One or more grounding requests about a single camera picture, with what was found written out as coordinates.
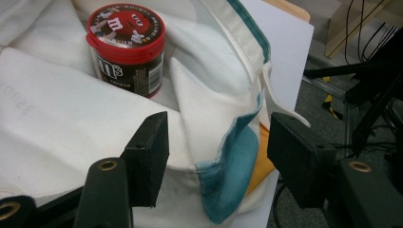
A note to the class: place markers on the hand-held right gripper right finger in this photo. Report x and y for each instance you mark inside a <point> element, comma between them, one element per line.
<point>301,158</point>

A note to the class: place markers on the wooden table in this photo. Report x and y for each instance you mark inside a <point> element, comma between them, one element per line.
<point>294,11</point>

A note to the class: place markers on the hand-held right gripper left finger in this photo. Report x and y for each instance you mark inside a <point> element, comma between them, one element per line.
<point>149,158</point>

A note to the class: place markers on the aluminium rail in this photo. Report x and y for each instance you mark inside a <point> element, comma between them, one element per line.
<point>335,91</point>

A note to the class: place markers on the black metal stand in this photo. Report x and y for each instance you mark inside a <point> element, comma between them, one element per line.
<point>380,88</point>

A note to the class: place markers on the red candy jar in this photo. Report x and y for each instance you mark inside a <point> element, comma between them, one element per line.
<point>126,38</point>

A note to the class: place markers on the light wooden desk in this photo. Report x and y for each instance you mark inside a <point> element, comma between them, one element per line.
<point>339,31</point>

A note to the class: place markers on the white canvas tote bag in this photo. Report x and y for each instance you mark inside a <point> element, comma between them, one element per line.
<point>63,110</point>

